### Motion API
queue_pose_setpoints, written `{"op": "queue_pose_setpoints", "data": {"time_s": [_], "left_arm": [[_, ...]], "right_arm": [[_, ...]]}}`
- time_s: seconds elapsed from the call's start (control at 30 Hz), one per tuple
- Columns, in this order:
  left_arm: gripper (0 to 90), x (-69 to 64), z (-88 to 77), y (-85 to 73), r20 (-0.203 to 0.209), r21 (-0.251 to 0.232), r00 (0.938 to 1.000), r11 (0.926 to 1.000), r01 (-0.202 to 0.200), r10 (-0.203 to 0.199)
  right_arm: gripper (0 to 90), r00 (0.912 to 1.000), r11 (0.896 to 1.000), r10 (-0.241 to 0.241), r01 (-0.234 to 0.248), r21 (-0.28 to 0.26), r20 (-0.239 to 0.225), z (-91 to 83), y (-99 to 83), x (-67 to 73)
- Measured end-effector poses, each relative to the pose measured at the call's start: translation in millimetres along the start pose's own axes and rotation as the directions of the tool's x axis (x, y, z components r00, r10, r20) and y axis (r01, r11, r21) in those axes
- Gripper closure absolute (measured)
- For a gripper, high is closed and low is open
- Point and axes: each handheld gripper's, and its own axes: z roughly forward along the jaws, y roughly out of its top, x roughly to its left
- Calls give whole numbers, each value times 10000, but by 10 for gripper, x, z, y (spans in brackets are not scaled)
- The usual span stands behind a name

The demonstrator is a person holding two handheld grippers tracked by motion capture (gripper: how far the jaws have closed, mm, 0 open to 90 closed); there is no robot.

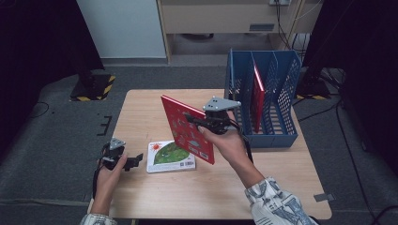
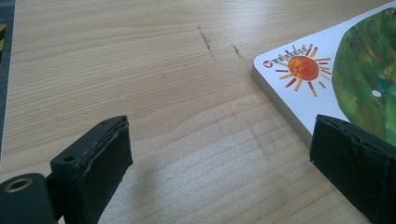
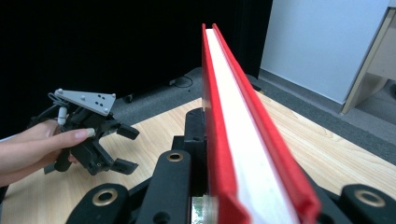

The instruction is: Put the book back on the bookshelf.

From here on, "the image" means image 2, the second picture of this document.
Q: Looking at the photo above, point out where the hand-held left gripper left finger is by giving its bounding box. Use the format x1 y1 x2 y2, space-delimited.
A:
46 115 134 224

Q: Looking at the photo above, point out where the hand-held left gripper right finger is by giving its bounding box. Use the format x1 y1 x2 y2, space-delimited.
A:
308 113 396 224

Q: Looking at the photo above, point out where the stand base with striped tape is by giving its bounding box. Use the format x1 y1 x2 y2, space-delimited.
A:
0 21 7 68

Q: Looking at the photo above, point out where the white picture book with leaf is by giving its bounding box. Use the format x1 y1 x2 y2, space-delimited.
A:
250 0 396 147

